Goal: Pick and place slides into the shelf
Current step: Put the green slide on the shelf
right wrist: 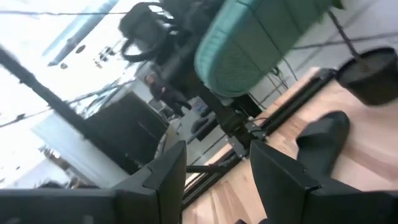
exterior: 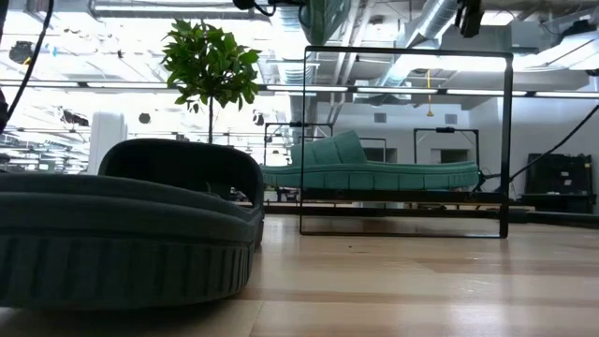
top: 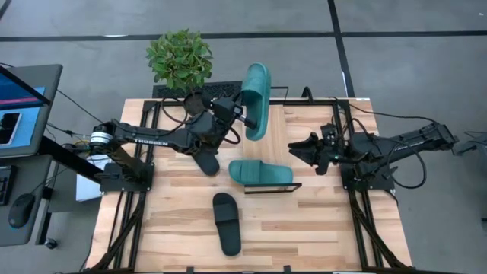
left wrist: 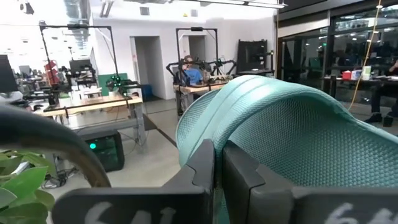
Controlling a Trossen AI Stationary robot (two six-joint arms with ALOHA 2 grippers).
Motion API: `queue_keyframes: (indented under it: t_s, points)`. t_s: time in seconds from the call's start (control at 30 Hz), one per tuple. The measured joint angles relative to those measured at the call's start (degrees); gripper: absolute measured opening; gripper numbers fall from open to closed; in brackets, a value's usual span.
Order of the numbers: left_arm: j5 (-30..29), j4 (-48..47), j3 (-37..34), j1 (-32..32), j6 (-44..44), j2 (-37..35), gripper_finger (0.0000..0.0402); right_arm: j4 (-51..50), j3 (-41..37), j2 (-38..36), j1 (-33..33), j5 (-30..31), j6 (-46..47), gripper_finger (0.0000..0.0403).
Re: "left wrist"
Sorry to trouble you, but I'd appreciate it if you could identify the black overhead station frame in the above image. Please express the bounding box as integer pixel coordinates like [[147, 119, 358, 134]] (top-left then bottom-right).
[[175, 26, 219, 82], [38, 22, 121, 79]]

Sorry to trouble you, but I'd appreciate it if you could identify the teal mesh fabric garment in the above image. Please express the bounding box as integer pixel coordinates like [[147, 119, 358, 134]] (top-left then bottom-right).
[[175, 74, 398, 224]]

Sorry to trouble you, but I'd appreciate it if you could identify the black monitor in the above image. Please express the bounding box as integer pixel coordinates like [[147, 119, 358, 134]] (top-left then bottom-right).
[[0, 54, 20, 94]]

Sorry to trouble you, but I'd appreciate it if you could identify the thick black looped cable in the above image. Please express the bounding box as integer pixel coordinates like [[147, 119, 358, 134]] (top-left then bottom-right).
[[0, 105, 112, 189]]

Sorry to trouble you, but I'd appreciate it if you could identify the person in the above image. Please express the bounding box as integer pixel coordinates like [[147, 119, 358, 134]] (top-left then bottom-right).
[[364, 58, 398, 128], [181, 55, 205, 87]]

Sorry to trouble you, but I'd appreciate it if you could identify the black computer green light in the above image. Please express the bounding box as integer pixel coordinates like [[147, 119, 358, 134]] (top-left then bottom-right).
[[75, 128, 126, 173]]

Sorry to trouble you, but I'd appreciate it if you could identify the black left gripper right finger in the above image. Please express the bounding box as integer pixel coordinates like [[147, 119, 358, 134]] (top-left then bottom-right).
[[221, 140, 398, 224]]

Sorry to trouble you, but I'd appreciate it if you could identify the green board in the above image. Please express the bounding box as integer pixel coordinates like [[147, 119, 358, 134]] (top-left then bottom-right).
[[97, 72, 129, 97]]

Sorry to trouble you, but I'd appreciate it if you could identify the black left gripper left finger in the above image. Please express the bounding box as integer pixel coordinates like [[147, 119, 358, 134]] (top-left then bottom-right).
[[51, 139, 216, 224]]

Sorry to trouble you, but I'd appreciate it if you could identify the yellow hanging cable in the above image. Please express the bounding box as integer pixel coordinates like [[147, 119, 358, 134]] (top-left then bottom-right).
[[347, 0, 382, 112]]

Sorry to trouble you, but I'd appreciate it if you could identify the black cabinet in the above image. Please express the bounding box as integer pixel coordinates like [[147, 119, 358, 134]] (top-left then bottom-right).
[[237, 38, 275, 76]]

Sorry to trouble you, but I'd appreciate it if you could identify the wooden workbench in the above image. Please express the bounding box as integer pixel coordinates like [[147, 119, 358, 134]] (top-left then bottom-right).
[[33, 94, 147, 147], [173, 80, 231, 119]]

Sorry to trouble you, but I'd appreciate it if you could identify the green potted plant black pot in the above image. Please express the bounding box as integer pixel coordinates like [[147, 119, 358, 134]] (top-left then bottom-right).
[[0, 148, 57, 224]]

